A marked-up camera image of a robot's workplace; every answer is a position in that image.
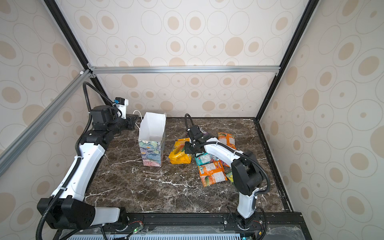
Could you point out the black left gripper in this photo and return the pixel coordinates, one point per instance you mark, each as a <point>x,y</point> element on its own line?
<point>131,120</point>

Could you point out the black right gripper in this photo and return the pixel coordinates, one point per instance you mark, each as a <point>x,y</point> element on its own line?
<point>187,151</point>

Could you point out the floral paper bag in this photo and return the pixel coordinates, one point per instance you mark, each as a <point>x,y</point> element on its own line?
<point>152,138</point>

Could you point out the yellow mango gummy bag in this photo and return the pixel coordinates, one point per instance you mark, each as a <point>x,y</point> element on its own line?
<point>178,155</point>

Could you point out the pink yellow Fox's fruits bag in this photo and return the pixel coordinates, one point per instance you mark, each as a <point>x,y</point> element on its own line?
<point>223,163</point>

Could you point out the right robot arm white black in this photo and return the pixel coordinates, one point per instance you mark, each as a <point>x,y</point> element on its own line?
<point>250,179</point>

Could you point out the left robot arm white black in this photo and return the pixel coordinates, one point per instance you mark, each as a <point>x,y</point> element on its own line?
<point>65,208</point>

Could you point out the teal snack bag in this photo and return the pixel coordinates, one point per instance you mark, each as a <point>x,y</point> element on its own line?
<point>205,158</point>

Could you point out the orange snack bag at back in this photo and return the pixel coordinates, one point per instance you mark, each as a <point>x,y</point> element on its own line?
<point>227,139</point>

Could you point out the orange mango snack bag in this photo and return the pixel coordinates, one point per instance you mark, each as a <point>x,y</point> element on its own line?
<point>212,173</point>

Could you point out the green Fox's candy bag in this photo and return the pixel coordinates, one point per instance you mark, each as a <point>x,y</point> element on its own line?
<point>229,177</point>

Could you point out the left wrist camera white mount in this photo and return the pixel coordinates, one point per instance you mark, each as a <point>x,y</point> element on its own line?
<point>122,105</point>

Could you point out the silver aluminium rail back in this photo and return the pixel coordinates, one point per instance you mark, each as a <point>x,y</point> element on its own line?
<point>189,69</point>

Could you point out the silver aluminium rail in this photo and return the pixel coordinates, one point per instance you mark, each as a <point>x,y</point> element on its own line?
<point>26,137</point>
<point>189,69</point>

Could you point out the black corner frame post left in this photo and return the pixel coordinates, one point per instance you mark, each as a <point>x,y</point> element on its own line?
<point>59,18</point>

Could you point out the black corner frame post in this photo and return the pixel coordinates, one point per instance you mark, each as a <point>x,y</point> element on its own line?
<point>302,25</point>
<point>59,18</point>

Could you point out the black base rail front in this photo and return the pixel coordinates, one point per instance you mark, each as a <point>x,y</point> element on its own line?
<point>202,226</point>

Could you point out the silver aluminium rail left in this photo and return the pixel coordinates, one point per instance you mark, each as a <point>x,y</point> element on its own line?
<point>26,137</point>

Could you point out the black corner frame post right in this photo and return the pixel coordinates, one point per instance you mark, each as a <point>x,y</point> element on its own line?
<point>302,25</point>

